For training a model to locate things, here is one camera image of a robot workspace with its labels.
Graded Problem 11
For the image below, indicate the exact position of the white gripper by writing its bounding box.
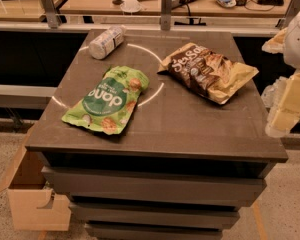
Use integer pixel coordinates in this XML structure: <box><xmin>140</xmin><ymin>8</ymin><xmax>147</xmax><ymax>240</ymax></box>
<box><xmin>262</xmin><ymin>11</ymin><xmax>300</xmax><ymax>138</ymax></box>

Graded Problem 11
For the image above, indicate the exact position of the green rice chip bag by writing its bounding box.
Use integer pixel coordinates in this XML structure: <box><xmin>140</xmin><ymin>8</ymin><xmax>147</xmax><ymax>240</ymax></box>
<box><xmin>62</xmin><ymin>66</ymin><xmax>149</xmax><ymax>135</ymax></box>

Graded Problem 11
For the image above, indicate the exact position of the brown and yellow chip bag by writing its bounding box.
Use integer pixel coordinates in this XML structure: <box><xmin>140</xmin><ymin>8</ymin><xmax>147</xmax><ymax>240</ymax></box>
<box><xmin>158</xmin><ymin>43</ymin><xmax>258</xmax><ymax>105</ymax></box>

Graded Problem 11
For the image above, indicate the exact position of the white blue device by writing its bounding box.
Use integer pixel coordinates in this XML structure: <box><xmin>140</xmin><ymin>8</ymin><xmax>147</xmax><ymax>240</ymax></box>
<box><xmin>216</xmin><ymin>0</ymin><xmax>236</xmax><ymax>8</ymax></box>

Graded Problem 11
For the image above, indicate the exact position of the wooden desk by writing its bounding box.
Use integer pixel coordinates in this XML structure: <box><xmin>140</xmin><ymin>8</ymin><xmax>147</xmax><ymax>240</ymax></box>
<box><xmin>59</xmin><ymin>0</ymin><xmax>293</xmax><ymax>18</ymax></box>

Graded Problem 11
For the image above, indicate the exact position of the grey drawer cabinet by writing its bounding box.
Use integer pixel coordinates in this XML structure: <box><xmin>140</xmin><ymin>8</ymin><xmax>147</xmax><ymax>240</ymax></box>
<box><xmin>27</xmin><ymin>30</ymin><xmax>287</xmax><ymax>240</ymax></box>

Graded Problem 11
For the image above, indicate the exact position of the white plastic bottle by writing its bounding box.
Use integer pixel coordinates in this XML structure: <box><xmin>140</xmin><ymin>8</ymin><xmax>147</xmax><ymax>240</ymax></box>
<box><xmin>88</xmin><ymin>25</ymin><xmax>126</xmax><ymax>60</ymax></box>

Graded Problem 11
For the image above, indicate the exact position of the cardboard box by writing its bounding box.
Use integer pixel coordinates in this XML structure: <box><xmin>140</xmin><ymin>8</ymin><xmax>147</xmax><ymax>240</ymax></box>
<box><xmin>0</xmin><ymin>125</ymin><xmax>72</xmax><ymax>232</ymax></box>

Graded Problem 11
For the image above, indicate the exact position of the metal railing post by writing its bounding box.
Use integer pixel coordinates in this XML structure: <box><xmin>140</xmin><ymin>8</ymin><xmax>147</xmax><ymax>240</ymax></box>
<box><xmin>160</xmin><ymin>0</ymin><xmax>172</xmax><ymax>31</ymax></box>
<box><xmin>276</xmin><ymin>0</ymin><xmax>300</xmax><ymax>29</ymax></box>
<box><xmin>40</xmin><ymin>0</ymin><xmax>61</xmax><ymax>29</ymax></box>

